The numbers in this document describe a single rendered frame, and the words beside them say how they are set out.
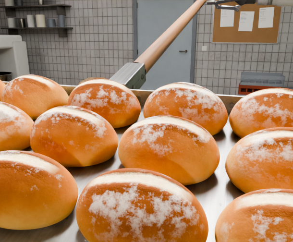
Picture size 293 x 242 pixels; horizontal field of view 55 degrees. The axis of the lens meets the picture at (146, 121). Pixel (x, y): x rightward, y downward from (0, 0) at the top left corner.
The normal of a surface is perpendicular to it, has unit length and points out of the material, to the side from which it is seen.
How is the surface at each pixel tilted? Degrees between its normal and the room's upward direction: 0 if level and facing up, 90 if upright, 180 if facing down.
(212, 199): 14
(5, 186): 62
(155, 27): 90
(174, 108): 72
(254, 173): 79
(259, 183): 90
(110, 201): 55
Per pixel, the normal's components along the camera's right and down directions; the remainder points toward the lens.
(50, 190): 0.54, -0.18
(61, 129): -0.16, -0.22
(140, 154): -0.51, 0.00
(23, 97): -0.13, 0.06
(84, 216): -0.70, 0.00
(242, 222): -0.71, -0.38
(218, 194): -0.07, -0.86
